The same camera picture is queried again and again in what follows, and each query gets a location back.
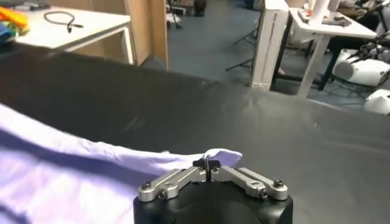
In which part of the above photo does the small white standing desk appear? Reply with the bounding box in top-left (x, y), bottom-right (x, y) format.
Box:
top-left (288, 7), bottom-right (378, 98)

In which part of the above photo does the black waste bin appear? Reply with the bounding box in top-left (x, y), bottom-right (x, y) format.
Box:
top-left (194, 0), bottom-right (208, 18)

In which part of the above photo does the orange garment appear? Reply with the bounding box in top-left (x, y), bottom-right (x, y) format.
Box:
top-left (0, 6), bottom-right (30, 30)

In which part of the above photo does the tall white cardboard box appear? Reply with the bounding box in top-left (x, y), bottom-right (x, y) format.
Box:
top-left (249, 0), bottom-right (290, 91)

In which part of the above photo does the white robot with black hand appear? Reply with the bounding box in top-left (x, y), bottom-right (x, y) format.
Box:
top-left (331, 42), bottom-right (390, 88)

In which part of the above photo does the blue striped garment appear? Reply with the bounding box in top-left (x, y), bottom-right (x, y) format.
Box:
top-left (0, 23), bottom-right (31, 43)

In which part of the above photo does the black cable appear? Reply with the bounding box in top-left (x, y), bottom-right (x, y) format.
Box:
top-left (43, 10), bottom-right (85, 33)

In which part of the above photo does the white tumbler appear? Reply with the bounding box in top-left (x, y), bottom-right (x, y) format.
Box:
top-left (308, 0), bottom-right (332, 25)

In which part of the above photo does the white domed robot base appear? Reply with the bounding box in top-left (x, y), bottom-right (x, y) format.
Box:
top-left (363, 88), bottom-right (390, 116)

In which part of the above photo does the white table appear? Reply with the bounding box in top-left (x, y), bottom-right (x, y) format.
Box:
top-left (13, 6), bottom-right (135, 65)

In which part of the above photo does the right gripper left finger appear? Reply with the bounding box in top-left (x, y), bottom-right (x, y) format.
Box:
top-left (137, 158), bottom-right (211, 203)

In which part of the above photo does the grey tray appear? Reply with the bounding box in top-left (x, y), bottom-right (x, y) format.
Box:
top-left (297, 7), bottom-right (353, 27)

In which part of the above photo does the wooden folding screen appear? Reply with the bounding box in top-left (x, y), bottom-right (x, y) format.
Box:
top-left (48, 0), bottom-right (169, 70)

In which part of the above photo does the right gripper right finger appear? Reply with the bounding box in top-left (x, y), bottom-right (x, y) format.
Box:
top-left (208, 158), bottom-right (289, 201)

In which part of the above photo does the lavender t-shirt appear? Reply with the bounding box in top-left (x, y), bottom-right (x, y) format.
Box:
top-left (0, 103), bottom-right (244, 224)

